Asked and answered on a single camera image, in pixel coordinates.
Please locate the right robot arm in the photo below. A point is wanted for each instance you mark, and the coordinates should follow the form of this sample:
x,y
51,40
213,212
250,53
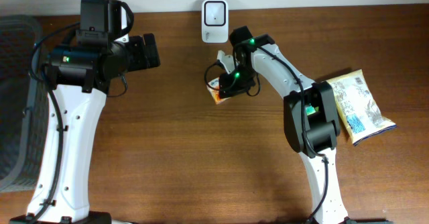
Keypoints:
x,y
311,122

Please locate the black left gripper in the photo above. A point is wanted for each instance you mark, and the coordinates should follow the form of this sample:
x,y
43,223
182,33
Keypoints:
x,y
141,59

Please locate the yellow snack bag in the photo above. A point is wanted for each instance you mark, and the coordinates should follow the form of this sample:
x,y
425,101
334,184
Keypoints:
x,y
357,108

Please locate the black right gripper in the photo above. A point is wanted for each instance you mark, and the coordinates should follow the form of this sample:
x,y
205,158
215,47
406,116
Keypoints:
x,y
230,88

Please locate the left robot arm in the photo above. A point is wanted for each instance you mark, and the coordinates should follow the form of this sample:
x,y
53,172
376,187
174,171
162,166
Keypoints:
x,y
51,102

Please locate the teal tissue pack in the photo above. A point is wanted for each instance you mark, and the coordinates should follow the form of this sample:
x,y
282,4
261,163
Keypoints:
x,y
311,110

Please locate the orange tissue pack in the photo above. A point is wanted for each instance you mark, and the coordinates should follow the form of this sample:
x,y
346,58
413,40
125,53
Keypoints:
x,y
213,87

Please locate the dark grey plastic basket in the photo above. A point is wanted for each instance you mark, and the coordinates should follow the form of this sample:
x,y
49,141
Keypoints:
x,y
24,106

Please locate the white barcode scanner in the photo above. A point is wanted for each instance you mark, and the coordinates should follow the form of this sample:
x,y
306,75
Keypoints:
x,y
215,21

